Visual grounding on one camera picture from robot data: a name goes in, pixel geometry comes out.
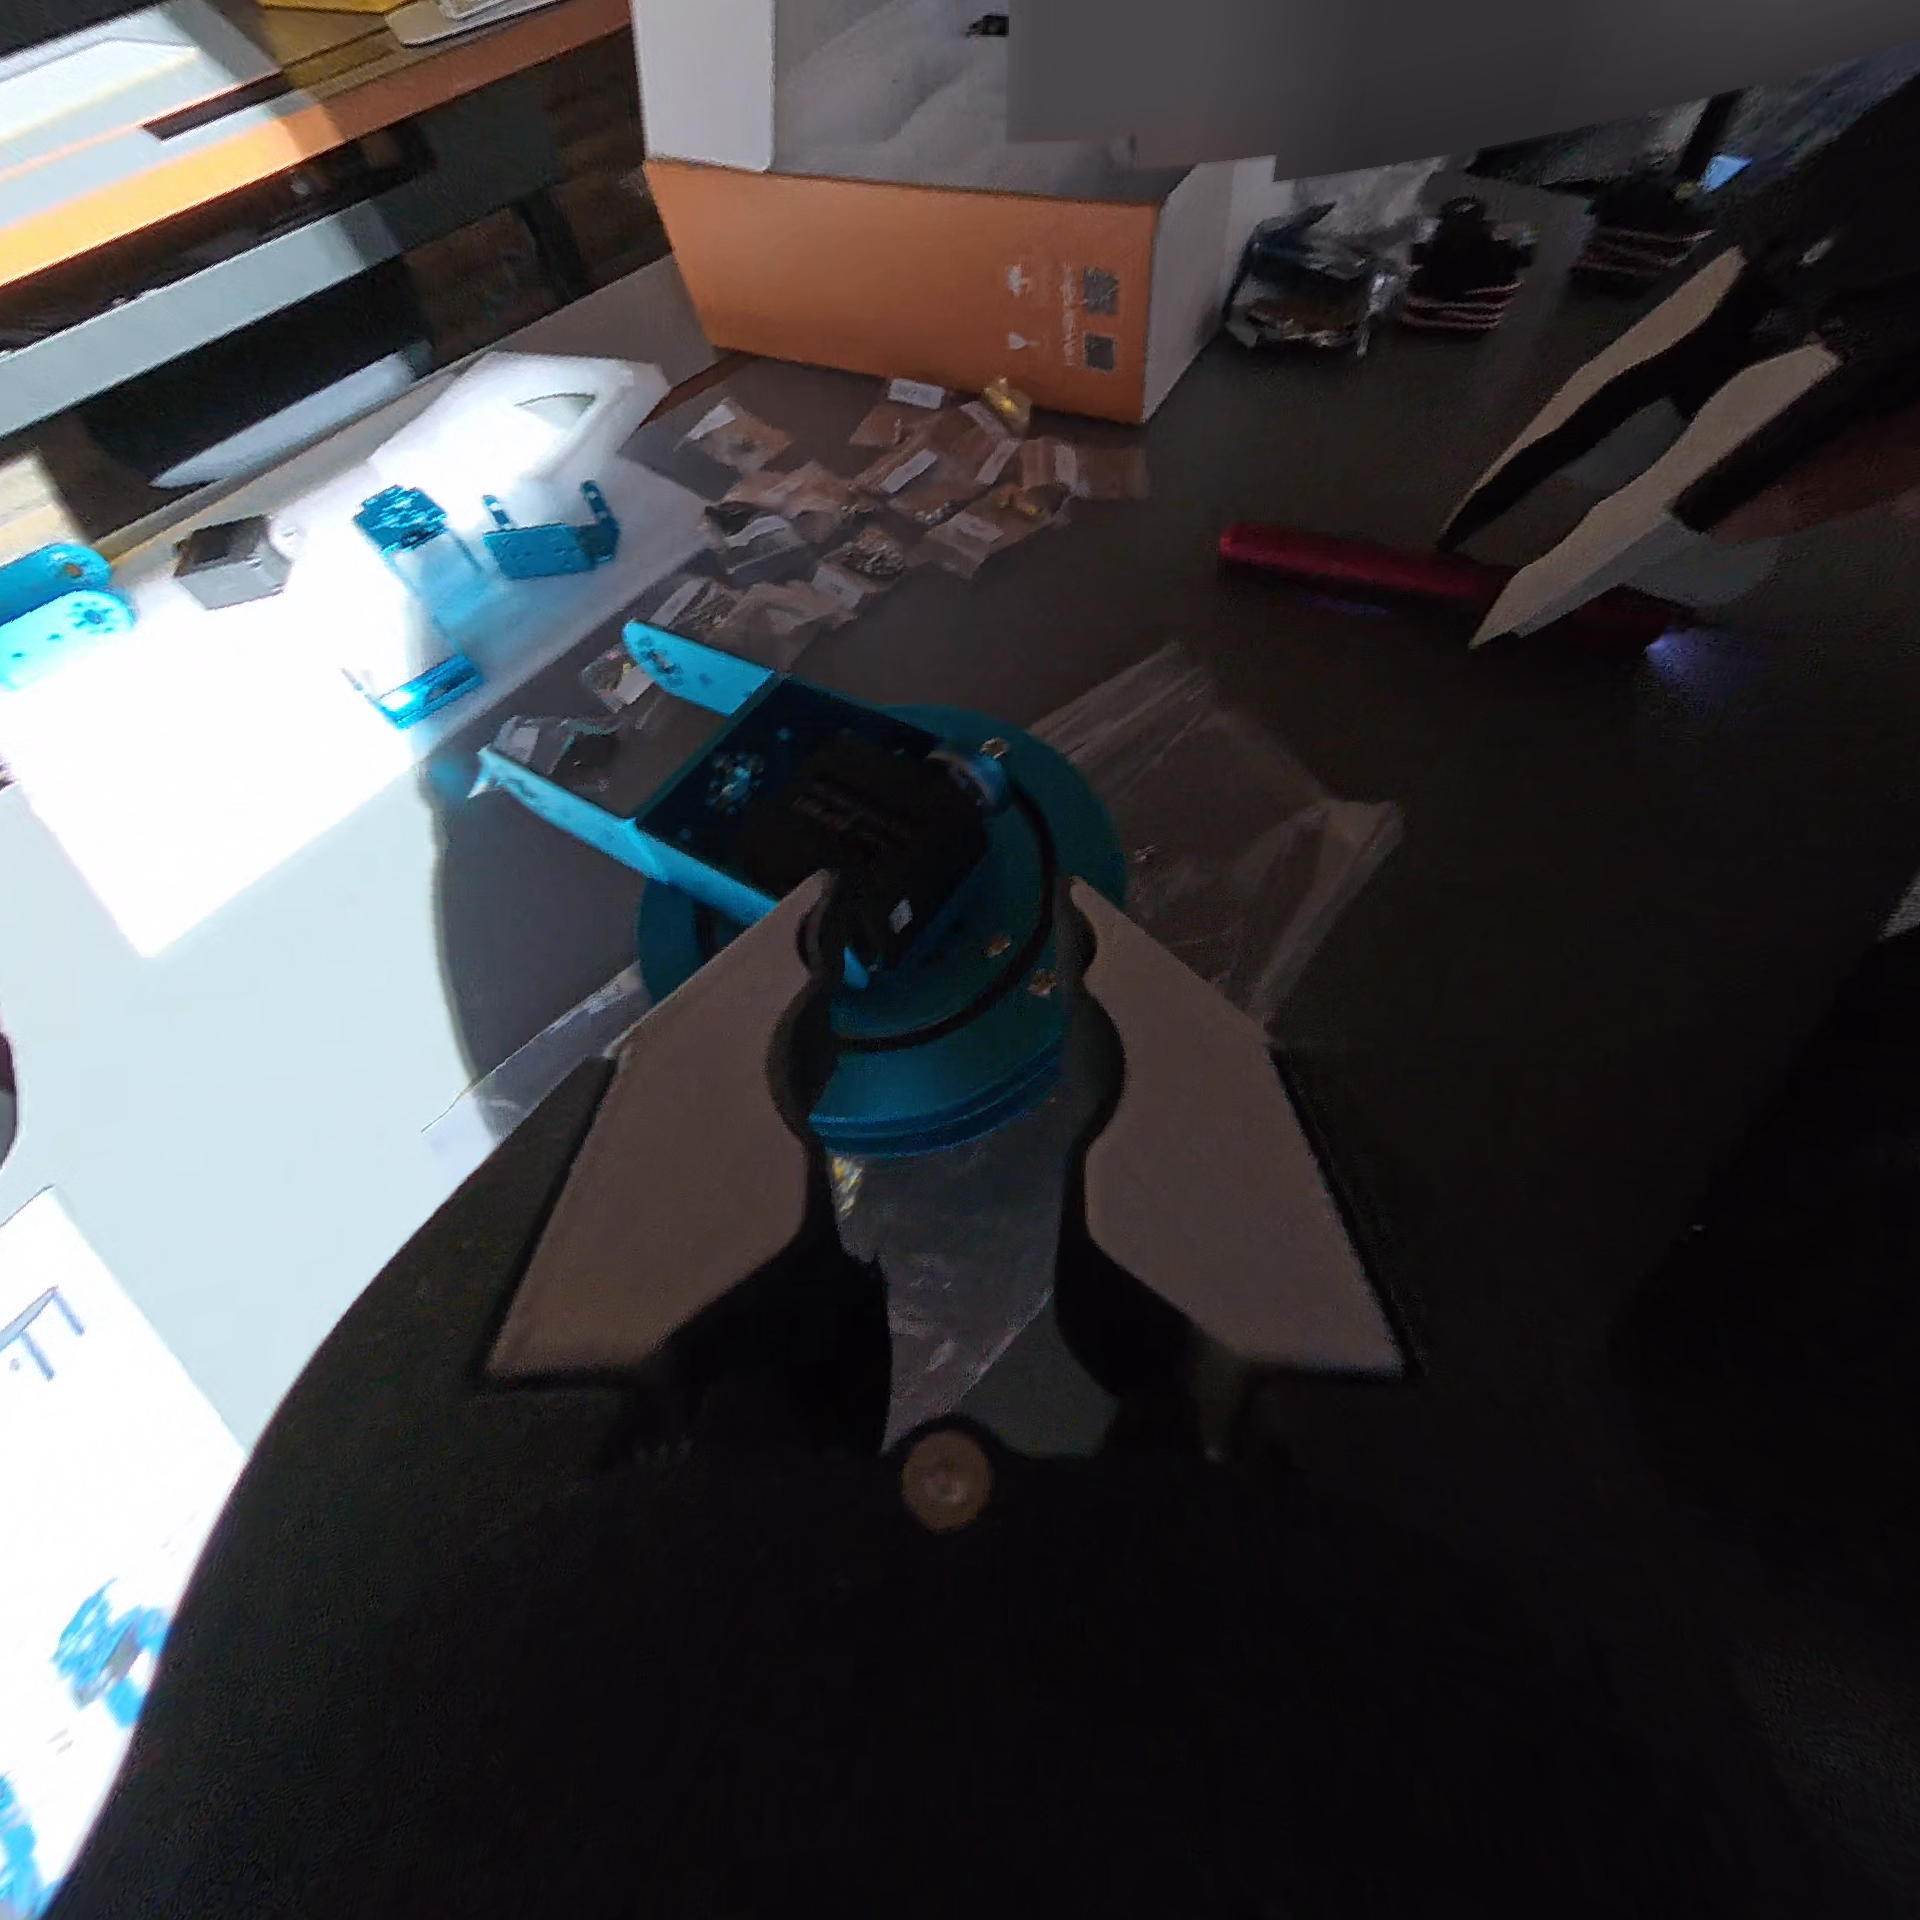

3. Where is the yellow box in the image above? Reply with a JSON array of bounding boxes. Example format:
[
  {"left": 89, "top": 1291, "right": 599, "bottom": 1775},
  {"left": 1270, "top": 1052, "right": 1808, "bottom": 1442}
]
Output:
[{"left": 257, "top": 0, "right": 452, "bottom": 89}]

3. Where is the printed instruction sheet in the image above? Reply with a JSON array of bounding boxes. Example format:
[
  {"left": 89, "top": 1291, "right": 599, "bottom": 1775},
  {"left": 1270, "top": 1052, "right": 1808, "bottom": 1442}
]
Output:
[{"left": 0, "top": 1185, "right": 252, "bottom": 1910}]

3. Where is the white foam block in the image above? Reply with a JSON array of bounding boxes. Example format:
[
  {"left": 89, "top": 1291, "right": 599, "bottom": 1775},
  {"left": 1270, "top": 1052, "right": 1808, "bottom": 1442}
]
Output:
[{"left": 368, "top": 351, "right": 672, "bottom": 505}]

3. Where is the blue U bracket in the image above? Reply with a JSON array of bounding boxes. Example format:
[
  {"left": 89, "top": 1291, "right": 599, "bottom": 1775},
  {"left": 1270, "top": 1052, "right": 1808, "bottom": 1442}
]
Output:
[
  {"left": 479, "top": 478, "right": 622, "bottom": 583},
  {"left": 344, "top": 654, "right": 482, "bottom": 734}
]

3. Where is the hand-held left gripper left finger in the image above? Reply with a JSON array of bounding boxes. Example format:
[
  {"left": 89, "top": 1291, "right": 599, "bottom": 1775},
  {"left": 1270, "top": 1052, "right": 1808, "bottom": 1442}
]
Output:
[{"left": 482, "top": 871, "right": 893, "bottom": 1390}]

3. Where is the orange cardboard box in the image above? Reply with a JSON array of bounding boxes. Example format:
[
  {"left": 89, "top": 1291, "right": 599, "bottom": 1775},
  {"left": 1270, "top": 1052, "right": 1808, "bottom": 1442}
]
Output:
[{"left": 630, "top": 0, "right": 1280, "bottom": 426}]

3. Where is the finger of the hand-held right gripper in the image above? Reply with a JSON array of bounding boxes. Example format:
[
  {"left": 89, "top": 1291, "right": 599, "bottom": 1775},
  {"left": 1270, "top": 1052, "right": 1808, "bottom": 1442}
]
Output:
[
  {"left": 1468, "top": 342, "right": 1847, "bottom": 651},
  {"left": 1430, "top": 245, "right": 1757, "bottom": 553}
]

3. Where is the silver servo motor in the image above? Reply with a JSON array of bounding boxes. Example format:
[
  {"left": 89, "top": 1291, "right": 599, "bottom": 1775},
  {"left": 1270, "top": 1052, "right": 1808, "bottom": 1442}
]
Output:
[{"left": 170, "top": 517, "right": 290, "bottom": 610}]

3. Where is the blue toy robot arm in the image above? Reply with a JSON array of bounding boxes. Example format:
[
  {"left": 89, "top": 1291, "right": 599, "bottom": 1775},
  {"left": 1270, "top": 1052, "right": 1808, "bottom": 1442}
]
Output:
[{"left": 470, "top": 620, "right": 1129, "bottom": 1161}]

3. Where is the blue round-ended bracket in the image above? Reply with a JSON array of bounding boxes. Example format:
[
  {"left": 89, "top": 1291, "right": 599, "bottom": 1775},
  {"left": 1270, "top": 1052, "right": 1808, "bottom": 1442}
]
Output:
[{"left": 0, "top": 545, "right": 138, "bottom": 692}]

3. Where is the blue perforated bracket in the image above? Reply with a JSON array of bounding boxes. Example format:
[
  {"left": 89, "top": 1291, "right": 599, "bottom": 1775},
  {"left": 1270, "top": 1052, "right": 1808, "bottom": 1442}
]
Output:
[{"left": 354, "top": 487, "right": 454, "bottom": 583}]

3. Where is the pile of small screw bags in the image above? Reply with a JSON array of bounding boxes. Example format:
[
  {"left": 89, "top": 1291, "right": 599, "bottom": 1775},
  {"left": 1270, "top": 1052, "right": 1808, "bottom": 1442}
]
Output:
[{"left": 576, "top": 375, "right": 1152, "bottom": 724}]

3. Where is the white orange-edged table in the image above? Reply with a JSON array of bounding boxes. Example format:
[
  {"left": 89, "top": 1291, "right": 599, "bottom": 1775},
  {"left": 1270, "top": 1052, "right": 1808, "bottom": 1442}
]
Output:
[{"left": 0, "top": 0, "right": 634, "bottom": 295}]

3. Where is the clear plastic bag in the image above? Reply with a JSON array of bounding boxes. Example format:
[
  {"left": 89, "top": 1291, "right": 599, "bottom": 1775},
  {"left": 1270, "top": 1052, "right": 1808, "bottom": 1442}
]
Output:
[{"left": 831, "top": 645, "right": 1408, "bottom": 1450}]

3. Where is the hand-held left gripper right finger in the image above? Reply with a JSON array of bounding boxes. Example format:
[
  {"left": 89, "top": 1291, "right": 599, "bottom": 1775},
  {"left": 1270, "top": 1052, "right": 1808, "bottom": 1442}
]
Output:
[{"left": 1046, "top": 878, "right": 1418, "bottom": 1382}]

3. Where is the dark red screwdriver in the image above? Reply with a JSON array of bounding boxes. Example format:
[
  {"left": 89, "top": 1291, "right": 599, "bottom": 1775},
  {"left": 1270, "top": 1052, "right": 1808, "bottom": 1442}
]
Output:
[{"left": 1218, "top": 518, "right": 1704, "bottom": 650}]

